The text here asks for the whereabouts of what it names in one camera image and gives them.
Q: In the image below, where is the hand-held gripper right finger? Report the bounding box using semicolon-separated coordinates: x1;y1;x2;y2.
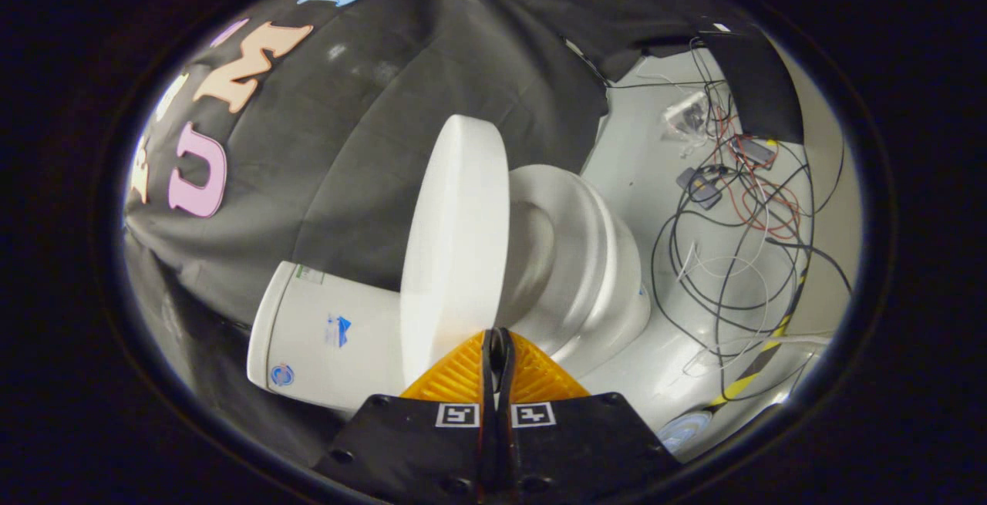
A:
493;328;683;502

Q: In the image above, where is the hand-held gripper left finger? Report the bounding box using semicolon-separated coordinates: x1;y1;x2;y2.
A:
312;328;498;505

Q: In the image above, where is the white toilet lid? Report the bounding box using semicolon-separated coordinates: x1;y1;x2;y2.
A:
399;114;511;386

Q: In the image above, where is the white toilet body with tank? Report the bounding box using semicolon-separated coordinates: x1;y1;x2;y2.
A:
247;164;652;413

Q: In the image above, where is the blue round disc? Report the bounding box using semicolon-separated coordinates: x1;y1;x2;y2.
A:
657;411;714;454

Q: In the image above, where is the yellow black striped tape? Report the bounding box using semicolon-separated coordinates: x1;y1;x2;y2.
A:
709;274;810;407

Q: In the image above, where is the black power adapter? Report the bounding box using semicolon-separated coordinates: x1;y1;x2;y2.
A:
677;167;726;210
733;137;778;167

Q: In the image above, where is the black backdrop cloth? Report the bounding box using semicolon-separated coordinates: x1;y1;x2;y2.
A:
123;0;741;475

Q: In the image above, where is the clear plastic bag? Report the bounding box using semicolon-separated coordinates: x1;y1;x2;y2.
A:
663;93;711;140

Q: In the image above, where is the tangle of thin cables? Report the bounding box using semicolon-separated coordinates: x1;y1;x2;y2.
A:
609;35;853;406

